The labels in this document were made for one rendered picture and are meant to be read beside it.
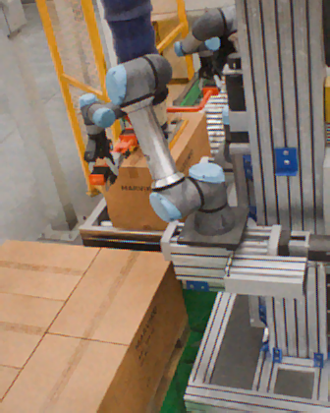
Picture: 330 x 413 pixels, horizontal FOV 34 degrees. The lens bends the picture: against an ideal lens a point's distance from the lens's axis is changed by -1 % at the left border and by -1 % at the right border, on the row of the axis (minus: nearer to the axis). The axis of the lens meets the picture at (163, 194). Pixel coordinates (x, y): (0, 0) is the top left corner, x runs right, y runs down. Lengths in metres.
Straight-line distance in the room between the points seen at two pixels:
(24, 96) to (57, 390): 1.97
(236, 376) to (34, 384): 0.87
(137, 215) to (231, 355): 0.82
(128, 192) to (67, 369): 0.93
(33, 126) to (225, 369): 1.98
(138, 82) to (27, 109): 1.93
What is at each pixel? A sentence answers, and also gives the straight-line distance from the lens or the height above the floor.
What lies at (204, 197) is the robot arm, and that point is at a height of 1.20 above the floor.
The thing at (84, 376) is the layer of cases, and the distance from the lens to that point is 2.26.
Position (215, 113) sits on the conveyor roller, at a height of 0.53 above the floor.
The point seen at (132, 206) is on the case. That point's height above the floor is 0.72.
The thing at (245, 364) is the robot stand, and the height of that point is 0.21.
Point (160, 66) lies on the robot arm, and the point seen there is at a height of 1.62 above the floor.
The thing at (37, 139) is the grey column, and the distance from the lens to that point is 3.70.
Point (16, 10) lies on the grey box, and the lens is 3.48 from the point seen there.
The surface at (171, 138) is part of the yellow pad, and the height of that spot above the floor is 0.97.
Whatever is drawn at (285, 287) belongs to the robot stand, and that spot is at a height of 0.93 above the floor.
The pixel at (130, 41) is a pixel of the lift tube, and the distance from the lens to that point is 2.62.
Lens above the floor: 2.19
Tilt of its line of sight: 31 degrees down
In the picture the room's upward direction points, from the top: 12 degrees counter-clockwise
